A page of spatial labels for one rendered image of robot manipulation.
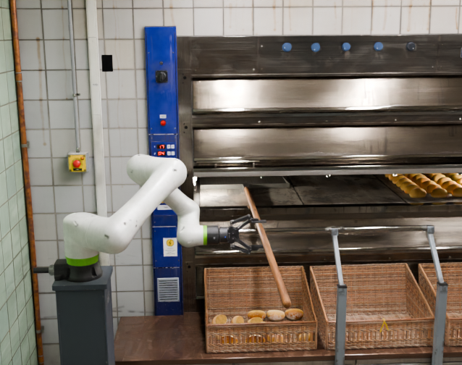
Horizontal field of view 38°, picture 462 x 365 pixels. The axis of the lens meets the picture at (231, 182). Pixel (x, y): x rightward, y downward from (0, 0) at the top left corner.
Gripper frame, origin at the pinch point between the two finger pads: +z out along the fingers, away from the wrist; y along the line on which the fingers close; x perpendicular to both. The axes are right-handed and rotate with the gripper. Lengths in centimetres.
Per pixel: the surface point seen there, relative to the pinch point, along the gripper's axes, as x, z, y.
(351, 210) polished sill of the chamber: -52, 54, 4
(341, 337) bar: 7, 37, 50
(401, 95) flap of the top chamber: -52, 79, -59
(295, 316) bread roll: -35, 21, 58
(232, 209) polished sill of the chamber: -53, -12, 2
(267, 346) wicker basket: -3, 3, 59
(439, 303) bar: 8, 83, 34
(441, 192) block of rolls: -67, 109, -2
